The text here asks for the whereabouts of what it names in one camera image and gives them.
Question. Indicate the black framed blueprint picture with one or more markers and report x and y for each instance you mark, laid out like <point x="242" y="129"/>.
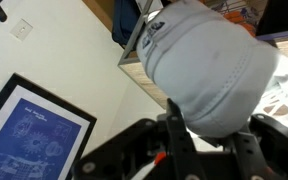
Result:
<point x="34" y="133"/>

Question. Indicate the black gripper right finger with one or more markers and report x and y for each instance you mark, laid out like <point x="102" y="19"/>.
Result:
<point x="274" y="146"/>

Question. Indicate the navy sneaker white sole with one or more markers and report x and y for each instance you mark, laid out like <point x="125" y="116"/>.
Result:
<point x="125" y="20"/>

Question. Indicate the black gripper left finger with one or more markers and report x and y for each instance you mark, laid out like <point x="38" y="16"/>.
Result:
<point x="180" y="146"/>

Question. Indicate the white light switch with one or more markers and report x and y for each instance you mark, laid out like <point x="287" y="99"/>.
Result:
<point x="21" y="29"/>

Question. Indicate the white tennis shoe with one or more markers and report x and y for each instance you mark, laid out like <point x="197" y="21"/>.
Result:
<point x="210" y="66"/>

